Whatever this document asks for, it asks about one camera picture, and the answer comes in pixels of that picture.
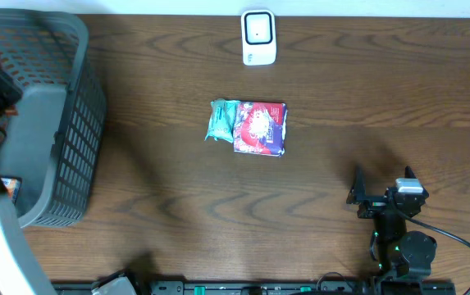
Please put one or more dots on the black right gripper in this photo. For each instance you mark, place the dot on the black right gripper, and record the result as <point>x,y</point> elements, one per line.
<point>373,205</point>

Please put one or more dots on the purple pink floral packet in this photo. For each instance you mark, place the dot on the purple pink floral packet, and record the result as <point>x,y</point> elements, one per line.
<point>260,128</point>

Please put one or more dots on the mint green tissue pack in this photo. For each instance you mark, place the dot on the mint green tissue pack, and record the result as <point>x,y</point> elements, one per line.
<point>222,120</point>

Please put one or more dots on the orange Kleenex tissue pack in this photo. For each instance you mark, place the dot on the orange Kleenex tissue pack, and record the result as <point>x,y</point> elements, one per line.
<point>13,186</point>

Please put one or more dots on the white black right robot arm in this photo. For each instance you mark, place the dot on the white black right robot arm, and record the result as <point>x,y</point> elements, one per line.
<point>404,256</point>

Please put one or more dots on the white barcode scanner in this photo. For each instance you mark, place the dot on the white barcode scanner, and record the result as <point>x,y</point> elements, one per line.
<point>258,35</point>

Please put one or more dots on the grey plastic mesh basket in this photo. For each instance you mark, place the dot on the grey plastic mesh basket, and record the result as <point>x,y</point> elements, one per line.
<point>53,141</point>

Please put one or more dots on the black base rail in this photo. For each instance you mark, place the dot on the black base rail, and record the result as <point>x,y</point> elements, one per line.
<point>125,282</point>

